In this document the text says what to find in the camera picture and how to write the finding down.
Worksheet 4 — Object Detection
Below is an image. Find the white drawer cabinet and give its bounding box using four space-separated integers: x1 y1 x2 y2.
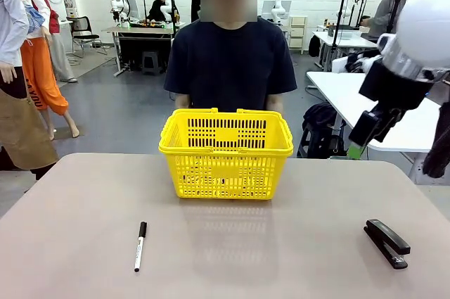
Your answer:
288 15 309 55

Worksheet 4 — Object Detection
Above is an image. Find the gray plastic stool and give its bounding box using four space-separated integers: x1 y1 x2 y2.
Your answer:
142 51 163 75

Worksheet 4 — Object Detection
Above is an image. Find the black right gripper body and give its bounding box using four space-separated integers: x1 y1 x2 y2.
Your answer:
358 61 434 110

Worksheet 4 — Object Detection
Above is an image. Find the tall black tripod stand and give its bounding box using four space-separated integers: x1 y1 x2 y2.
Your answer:
385 0 405 36

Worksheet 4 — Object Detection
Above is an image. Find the person in navy t-shirt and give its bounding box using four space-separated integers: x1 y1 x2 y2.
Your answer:
163 0 298 113

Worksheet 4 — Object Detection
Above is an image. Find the black office chair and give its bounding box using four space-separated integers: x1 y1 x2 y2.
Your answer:
66 15 108 59

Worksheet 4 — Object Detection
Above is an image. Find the white background desk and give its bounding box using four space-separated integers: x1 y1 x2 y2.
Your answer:
311 30 381 73

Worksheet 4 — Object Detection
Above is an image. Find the gray background workbench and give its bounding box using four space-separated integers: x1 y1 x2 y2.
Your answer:
101 21 186 77

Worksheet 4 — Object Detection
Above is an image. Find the person in gray sweater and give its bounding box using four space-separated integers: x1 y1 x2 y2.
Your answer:
361 0 405 43

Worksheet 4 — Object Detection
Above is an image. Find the large white table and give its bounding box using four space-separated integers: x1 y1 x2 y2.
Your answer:
305 71 450 186

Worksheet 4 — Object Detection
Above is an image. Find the white marker black cap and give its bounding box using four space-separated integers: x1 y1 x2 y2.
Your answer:
134 221 148 273

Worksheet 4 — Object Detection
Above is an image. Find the person's left forearm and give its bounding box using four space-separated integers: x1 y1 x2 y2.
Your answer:
266 93 285 114

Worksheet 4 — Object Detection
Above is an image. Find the black backpack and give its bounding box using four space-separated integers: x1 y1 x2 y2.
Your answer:
297 101 361 159

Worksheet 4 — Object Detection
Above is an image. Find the yellow plastic shopping basket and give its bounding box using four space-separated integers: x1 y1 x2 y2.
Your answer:
157 108 295 201

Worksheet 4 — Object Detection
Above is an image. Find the black stapler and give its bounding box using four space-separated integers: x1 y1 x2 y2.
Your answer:
363 218 411 271

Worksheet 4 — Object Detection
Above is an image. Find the dark right arm cable sleeve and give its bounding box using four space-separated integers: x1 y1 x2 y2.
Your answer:
423 101 450 179

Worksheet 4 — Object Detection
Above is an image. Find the person's right forearm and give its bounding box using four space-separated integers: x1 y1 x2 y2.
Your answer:
175 94 193 110

